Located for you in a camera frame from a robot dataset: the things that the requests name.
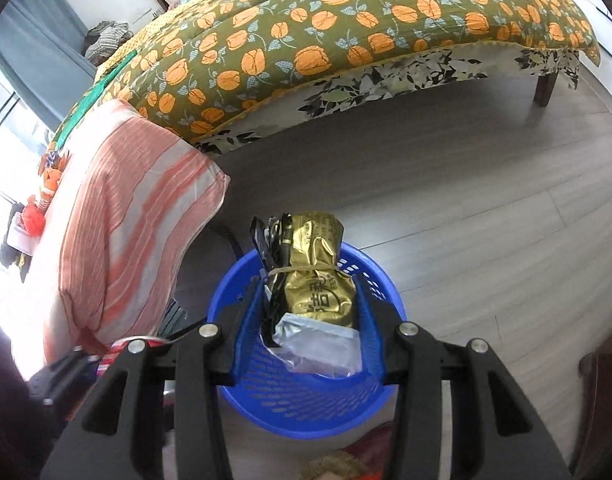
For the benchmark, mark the pink white striped sheet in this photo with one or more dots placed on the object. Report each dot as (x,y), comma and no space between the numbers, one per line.
(120,220)

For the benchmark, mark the grey blue curtain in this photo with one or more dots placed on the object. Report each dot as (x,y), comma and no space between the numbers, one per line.
(40,45)

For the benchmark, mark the dark wooden bed leg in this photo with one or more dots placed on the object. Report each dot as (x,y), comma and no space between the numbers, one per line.
(545,89)

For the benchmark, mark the grey white plastic bag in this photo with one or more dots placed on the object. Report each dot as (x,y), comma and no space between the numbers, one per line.
(321,345)

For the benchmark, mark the red beige cloth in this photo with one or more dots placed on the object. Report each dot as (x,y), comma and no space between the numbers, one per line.
(356,452)

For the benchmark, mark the orange snack bag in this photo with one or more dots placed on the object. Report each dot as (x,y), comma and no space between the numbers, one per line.
(51,182)

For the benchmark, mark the orange floral green quilt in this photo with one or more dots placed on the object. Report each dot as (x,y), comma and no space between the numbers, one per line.
(336,25)

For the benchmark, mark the red plastic bag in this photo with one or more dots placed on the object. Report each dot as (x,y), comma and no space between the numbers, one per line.
(34,217)

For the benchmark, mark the black white floral bed sheet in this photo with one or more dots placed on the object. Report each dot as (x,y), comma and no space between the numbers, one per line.
(386,77)

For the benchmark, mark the green cloth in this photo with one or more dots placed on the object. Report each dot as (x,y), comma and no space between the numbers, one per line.
(113,77)

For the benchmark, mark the brown wooden furniture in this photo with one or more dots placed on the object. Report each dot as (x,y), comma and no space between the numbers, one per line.
(603,410)

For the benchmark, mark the black foil packet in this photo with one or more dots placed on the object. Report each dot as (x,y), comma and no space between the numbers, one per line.
(266,245)

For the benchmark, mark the pile of grey clothes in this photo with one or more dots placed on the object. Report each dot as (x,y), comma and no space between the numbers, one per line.
(105,40)

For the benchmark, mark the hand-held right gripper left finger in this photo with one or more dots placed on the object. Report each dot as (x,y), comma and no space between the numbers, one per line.
(241,332)

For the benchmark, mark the gold foil packet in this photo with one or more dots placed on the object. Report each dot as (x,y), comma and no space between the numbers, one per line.
(318,280)

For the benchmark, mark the blue plastic mesh basket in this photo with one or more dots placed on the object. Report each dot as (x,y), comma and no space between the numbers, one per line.
(306,400)

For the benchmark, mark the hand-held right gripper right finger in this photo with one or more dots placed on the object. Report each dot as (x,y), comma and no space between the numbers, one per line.
(370,332)

